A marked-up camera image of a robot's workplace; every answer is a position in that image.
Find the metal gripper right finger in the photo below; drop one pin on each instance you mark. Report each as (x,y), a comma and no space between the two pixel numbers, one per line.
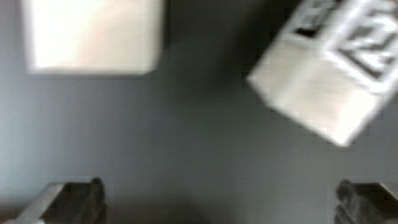
(367,204)

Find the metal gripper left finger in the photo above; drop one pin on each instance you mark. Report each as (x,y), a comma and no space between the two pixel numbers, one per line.
(68,204)

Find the white table leg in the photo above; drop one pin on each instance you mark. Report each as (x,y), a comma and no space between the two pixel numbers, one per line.
(326,75)
(93,37)

